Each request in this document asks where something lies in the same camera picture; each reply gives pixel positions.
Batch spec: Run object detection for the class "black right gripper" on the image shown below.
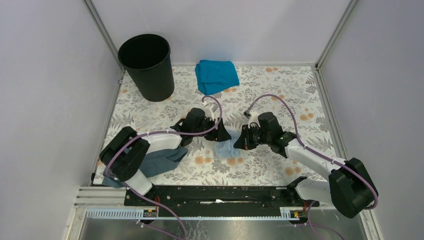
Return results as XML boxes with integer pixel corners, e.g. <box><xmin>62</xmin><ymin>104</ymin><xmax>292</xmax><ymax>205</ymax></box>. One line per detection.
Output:
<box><xmin>233</xmin><ymin>123</ymin><xmax>271</xmax><ymax>151</ymax></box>

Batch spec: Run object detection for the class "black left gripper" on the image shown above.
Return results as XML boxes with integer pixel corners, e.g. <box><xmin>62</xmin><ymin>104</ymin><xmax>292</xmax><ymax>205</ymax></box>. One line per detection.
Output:
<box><xmin>192</xmin><ymin>116</ymin><xmax>231</xmax><ymax>142</ymax></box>

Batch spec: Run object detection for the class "light blue plastic trash bag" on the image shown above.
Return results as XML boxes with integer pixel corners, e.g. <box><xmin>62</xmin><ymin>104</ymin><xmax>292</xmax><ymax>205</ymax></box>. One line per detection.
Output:
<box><xmin>213</xmin><ymin>130</ymin><xmax>241</xmax><ymax>159</ymax></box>

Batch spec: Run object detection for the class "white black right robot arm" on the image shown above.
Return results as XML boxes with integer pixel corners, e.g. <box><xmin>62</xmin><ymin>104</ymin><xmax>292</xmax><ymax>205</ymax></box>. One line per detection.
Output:
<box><xmin>233</xmin><ymin>111</ymin><xmax>378</xmax><ymax>219</ymax></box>

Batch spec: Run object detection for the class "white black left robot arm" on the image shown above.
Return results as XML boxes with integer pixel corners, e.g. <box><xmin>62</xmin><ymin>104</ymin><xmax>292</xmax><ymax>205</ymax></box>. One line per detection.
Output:
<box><xmin>99</xmin><ymin>108</ymin><xmax>232</xmax><ymax>206</ymax></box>

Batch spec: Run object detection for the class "black plastic trash bin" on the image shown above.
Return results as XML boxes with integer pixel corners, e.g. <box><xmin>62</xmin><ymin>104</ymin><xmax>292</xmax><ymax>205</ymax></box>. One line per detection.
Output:
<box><xmin>118</xmin><ymin>33</ymin><xmax>175</xmax><ymax>102</ymax></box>

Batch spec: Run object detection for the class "bright blue folded cloth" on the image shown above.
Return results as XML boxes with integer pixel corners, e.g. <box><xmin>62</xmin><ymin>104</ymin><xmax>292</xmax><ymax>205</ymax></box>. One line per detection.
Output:
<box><xmin>194</xmin><ymin>59</ymin><xmax>240</xmax><ymax>95</ymax></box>

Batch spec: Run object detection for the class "floral patterned table mat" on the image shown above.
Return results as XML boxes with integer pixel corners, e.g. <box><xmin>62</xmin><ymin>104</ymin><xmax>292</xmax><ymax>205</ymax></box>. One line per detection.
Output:
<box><xmin>103</xmin><ymin>65</ymin><xmax>336</xmax><ymax>186</ymax></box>

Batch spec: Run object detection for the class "grey blue crumpled cloth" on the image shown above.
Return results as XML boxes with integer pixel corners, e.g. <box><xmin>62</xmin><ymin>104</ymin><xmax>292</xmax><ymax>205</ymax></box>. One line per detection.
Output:
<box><xmin>101</xmin><ymin>147</ymin><xmax>189</xmax><ymax>189</ymax></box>

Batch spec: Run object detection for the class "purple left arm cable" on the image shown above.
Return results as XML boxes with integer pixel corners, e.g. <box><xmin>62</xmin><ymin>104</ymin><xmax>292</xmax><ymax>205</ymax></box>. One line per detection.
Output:
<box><xmin>104</xmin><ymin>95</ymin><xmax>223</xmax><ymax>240</ymax></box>

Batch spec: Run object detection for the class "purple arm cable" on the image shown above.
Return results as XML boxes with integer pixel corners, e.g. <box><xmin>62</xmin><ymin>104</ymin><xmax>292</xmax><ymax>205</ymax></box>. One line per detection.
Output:
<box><xmin>104</xmin><ymin>95</ymin><xmax>223</xmax><ymax>240</ymax></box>
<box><xmin>245</xmin><ymin>94</ymin><xmax>379</xmax><ymax>240</ymax></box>

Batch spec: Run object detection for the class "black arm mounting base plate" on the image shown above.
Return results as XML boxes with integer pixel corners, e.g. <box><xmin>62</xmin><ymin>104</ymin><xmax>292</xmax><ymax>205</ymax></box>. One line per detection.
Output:
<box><xmin>124</xmin><ymin>185</ymin><xmax>320</xmax><ymax>218</ymax></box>

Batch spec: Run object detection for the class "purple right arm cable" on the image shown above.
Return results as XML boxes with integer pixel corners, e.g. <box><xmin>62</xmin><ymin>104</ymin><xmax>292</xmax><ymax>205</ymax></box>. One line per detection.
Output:
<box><xmin>245</xmin><ymin>94</ymin><xmax>379</xmax><ymax>240</ymax></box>

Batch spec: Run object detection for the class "white slotted cable duct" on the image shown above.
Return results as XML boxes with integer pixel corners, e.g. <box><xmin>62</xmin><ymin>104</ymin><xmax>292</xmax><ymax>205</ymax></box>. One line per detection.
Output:
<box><xmin>85</xmin><ymin>207</ymin><xmax>303</xmax><ymax>221</ymax></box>

